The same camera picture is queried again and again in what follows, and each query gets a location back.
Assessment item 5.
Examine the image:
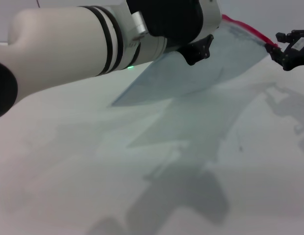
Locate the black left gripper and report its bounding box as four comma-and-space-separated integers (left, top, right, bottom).
176, 34, 215, 67

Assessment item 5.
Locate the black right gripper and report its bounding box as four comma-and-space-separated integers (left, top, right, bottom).
264, 29, 304, 71

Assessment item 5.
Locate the clear red-zipper document bag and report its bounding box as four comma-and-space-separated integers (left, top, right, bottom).
110, 14, 279, 108

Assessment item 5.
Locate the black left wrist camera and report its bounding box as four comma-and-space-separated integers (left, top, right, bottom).
126, 0, 223, 47

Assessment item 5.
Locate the silver camera mounting bracket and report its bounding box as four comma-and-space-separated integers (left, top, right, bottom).
130, 11, 150, 35

